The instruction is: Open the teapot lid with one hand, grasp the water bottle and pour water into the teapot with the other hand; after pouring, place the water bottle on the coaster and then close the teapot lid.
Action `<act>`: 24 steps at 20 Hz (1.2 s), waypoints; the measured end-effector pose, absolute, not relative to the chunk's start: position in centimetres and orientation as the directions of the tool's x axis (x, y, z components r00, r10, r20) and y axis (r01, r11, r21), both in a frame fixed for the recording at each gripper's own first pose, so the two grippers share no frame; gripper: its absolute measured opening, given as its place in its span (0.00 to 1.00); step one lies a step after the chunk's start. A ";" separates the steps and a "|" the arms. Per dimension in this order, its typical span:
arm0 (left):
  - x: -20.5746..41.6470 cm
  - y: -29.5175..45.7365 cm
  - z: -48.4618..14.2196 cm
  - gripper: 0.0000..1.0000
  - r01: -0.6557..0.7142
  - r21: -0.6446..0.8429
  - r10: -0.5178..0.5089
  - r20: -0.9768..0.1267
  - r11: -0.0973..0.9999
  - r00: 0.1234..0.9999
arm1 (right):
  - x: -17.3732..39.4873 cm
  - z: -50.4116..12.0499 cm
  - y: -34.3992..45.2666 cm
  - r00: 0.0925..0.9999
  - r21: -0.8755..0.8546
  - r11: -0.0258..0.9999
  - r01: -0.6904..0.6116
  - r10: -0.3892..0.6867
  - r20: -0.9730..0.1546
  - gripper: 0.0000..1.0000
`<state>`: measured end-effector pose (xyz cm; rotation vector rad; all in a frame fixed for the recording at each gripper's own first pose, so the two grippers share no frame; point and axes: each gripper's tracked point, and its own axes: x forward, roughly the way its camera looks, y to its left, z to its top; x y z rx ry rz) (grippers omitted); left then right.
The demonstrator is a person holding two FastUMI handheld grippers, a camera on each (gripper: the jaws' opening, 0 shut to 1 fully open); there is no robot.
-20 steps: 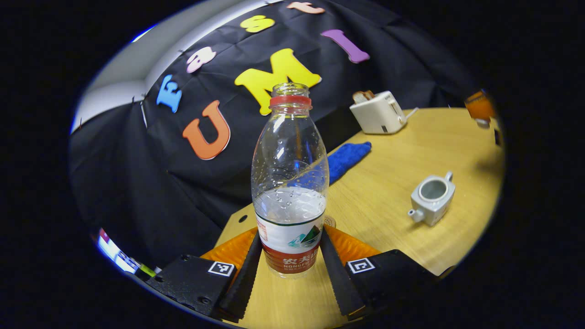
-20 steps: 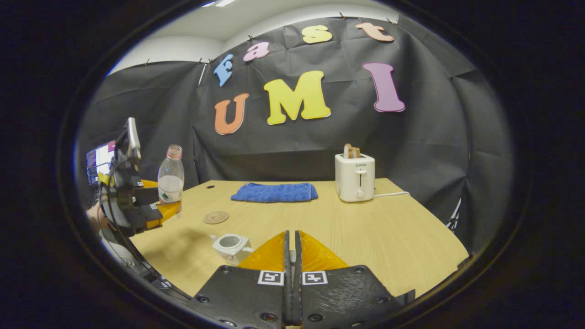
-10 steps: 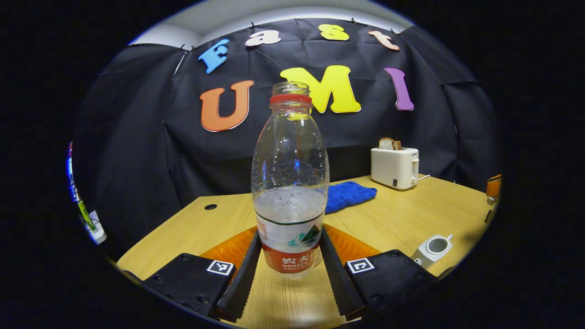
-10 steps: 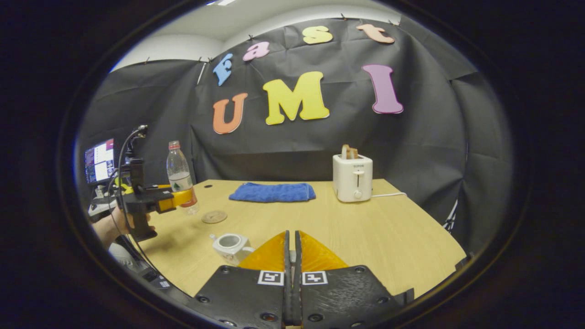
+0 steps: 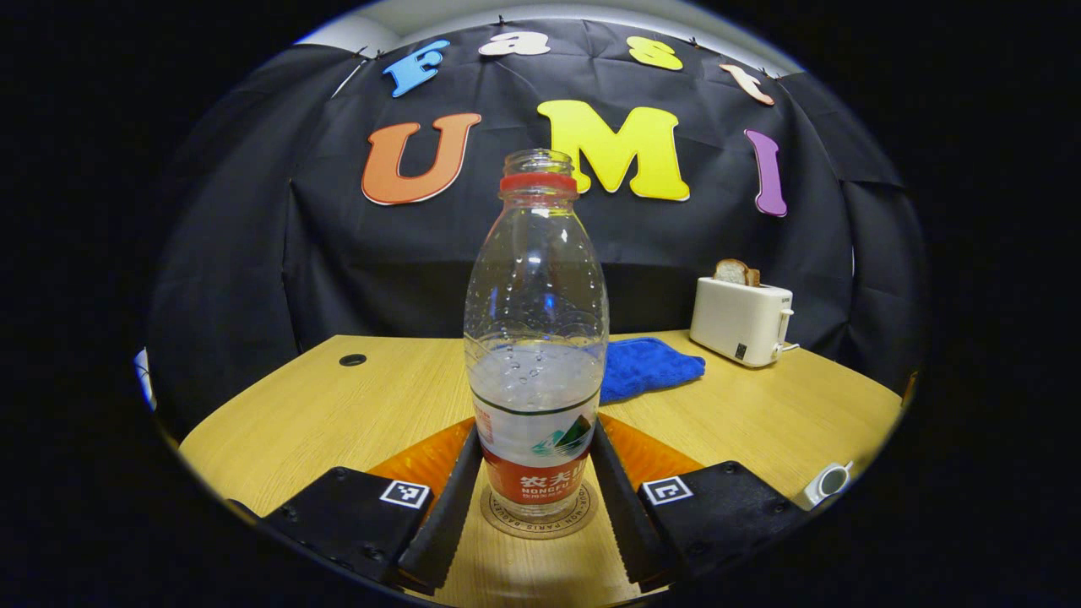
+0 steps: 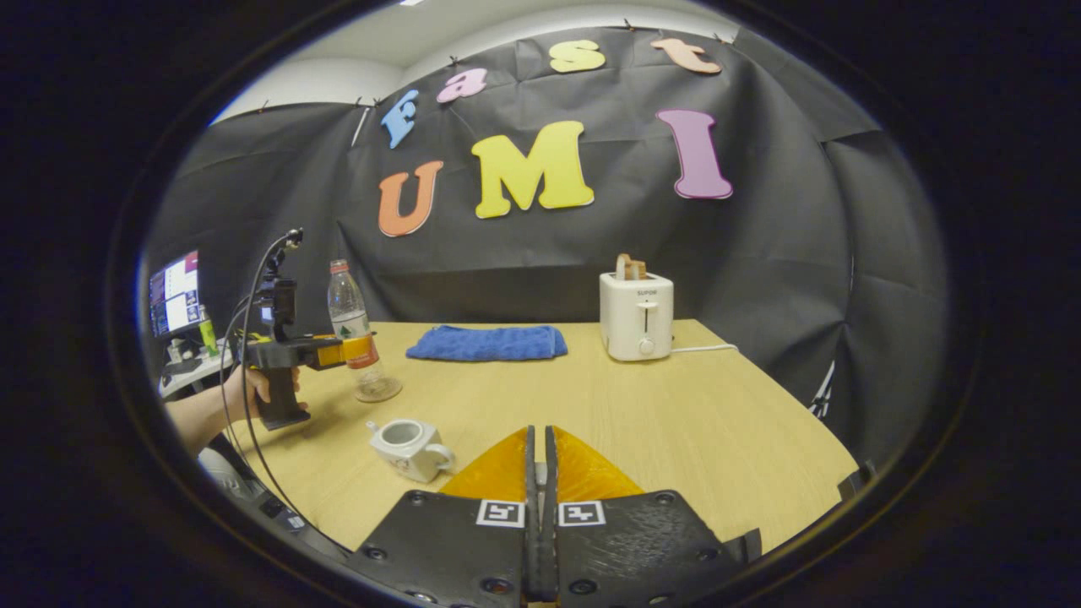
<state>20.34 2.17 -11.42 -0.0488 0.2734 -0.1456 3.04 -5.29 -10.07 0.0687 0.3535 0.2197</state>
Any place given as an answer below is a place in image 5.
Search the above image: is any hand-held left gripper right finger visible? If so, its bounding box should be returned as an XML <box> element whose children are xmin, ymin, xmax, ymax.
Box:
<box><xmin>589</xmin><ymin>414</ymin><xmax>807</xmax><ymax>592</ymax></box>

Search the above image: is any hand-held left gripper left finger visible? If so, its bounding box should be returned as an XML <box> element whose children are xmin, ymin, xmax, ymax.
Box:
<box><xmin>262</xmin><ymin>418</ymin><xmax>484</xmax><ymax>592</ymax></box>

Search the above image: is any round wooden coaster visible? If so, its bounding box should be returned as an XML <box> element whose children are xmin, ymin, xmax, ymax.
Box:
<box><xmin>480</xmin><ymin>481</ymin><xmax>599</xmax><ymax>540</ymax></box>

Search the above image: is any white floral teacup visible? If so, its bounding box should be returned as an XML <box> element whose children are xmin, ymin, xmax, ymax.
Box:
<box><xmin>801</xmin><ymin>461</ymin><xmax>854</xmax><ymax>511</ymax></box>

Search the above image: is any clear plastic water bottle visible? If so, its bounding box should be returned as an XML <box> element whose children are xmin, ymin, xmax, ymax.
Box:
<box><xmin>464</xmin><ymin>149</ymin><xmax>610</xmax><ymax>518</ymax></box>

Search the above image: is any blue towel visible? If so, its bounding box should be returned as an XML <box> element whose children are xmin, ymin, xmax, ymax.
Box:
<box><xmin>598</xmin><ymin>337</ymin><xmax>706</xmax><ymax>404</ymax></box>

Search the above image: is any white toaster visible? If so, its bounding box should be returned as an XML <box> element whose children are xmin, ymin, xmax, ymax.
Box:
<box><xmin>690</xmin><ymin>276</ymin><xmax>799</xmax><ymax>368</ymax></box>

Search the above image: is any bread slice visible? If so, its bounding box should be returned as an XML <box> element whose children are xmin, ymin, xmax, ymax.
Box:
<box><xmin>714</xmin><ymin>258</ymin><xmax>761</xmax><ymax>288</ymax></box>

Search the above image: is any black backdrop cloth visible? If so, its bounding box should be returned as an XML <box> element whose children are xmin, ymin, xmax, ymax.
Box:
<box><xmin>148</xmin><ymin>19</ymin><xmax>930</xmax><ymax>440</ymax></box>

